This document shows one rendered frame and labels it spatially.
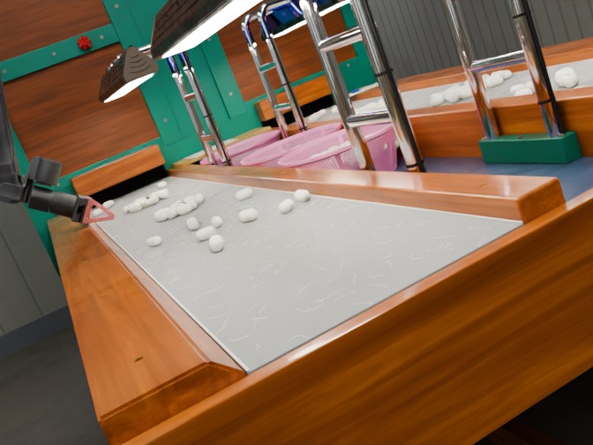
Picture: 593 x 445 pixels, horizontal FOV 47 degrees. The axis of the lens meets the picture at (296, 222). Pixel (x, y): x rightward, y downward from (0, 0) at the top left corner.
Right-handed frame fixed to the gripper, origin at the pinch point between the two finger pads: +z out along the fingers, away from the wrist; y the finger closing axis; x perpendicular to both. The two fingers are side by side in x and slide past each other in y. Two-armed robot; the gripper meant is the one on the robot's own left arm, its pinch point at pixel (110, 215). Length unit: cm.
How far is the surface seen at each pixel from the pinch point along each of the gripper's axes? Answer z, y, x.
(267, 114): 48, 51, -45
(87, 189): -3, 50, -4
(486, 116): 46, -81, -35
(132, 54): -6.9, -22.0, -36.8
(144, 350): -7, -115, 6
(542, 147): 48, -94, -30
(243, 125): 42, 56, -39
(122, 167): 5, 50, -14
